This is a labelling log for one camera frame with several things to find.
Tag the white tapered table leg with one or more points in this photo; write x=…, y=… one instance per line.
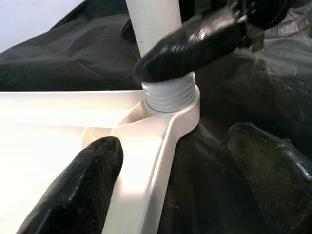
x=156, y=24

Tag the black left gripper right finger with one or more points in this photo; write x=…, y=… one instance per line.
x=275, y=182

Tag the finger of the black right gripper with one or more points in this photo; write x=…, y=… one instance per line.
x=190, y=48

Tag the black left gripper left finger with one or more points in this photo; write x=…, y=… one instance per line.
x=73, y=195

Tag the black plastic cover sheet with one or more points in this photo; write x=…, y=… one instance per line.
x=256, y=97

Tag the white plastic children table top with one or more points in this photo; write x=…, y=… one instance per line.
x=61, y=117

